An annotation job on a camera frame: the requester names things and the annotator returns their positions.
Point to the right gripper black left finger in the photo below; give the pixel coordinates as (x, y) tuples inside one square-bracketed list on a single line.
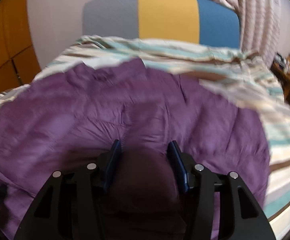
[(66, 205)]

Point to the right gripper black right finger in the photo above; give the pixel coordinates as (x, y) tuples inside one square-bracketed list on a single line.
[(241, 216)]

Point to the purple puffer jacket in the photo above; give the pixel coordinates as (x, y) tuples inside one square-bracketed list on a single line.
[(67, 119)]

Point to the grey yellow blue headboard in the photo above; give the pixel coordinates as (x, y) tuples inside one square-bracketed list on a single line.
[(196, 21)]

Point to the orange wooden wardrobe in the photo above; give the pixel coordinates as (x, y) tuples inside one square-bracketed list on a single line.
[(18, 61)]

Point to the striped bed duvet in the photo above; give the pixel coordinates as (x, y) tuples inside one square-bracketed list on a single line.
[(241, 78)]

